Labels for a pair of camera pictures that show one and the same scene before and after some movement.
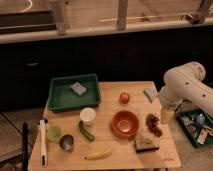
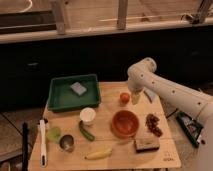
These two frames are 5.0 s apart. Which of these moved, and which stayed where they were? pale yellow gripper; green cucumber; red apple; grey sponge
Moved: pale yellow gripper
Stayed: green cucumber; grey sponge; red apple
